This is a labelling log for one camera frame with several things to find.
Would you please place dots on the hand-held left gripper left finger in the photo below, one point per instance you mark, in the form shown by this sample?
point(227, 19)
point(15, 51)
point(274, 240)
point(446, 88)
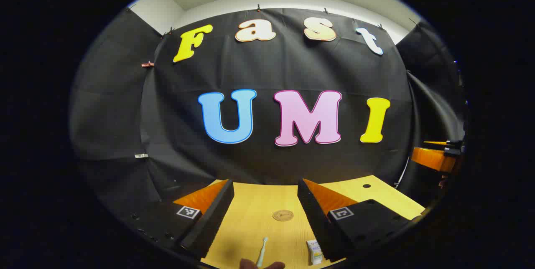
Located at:
point(213, 219)

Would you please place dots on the white toothpaste tube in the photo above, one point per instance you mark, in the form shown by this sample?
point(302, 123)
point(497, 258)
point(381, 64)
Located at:
point(314, 252)

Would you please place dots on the small silver clip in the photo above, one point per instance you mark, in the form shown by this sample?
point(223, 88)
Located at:
point(141, 156)

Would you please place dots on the pale green toothbrush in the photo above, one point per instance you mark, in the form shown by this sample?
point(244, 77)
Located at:
point(261, 252)

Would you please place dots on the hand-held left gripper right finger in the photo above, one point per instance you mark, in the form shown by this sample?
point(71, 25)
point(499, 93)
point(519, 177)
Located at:
point(313, 214)

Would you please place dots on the black backdrop cloth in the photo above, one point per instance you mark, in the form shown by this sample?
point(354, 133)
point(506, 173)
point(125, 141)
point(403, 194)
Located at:
point(267, 72)

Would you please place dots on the round cork coaster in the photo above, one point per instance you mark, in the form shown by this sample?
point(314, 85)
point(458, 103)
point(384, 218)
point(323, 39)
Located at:
point(283, 215)

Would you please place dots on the wooden desktop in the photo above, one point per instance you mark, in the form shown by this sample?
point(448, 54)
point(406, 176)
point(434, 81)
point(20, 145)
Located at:
point(259, 227)

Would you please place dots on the small copper clip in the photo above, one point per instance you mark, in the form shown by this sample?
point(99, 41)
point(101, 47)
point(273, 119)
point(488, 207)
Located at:
point(147, 64)

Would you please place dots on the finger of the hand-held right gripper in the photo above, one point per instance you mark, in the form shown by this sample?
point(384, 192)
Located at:
point(453, 148)
point(434, 159)

